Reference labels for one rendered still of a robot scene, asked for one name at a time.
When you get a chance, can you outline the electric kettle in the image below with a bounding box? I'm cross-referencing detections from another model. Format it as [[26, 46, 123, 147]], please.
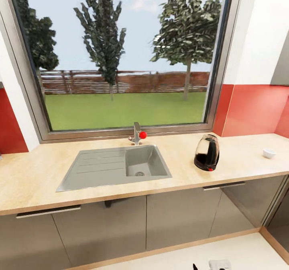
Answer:
[[194, 134, 220, 171]]

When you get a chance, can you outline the coffee cup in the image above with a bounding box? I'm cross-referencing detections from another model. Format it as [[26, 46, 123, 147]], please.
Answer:
[[263, 148, 277, 158]]

